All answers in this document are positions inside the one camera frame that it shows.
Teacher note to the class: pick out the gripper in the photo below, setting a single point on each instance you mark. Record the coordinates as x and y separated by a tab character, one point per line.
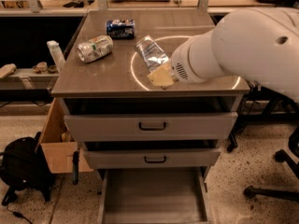
180	62

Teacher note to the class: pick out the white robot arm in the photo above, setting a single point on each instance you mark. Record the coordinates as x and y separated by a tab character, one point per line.
259	44

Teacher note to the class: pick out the grey drawer cabinet counter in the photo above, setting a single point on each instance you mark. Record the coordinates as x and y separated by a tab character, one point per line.
118	83

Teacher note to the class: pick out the blue pepsi can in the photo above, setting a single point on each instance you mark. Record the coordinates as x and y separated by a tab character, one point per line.
121	29

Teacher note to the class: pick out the grey top drawer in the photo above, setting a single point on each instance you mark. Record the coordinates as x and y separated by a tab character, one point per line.
202	126

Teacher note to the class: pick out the grey drawer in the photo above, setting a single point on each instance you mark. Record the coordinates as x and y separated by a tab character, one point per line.
152	158
154	196
202	126

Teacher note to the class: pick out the grey middle drawer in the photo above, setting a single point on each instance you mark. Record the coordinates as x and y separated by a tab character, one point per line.
152	158

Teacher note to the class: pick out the grey bottom drawer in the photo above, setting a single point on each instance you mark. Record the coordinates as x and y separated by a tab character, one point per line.
154	196

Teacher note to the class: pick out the white plastic bottle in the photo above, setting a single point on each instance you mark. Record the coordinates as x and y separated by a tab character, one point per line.
56	54

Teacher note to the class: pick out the small round tape rolls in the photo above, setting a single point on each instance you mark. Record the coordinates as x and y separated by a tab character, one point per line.
43	67

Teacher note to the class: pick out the brown cardboard box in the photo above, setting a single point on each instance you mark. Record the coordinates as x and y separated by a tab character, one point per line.
56	141

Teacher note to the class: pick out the beige block on shelf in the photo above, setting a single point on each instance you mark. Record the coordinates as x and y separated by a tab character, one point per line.
7	70

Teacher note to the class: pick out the black backpack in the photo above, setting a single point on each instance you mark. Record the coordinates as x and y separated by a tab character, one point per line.
24	166

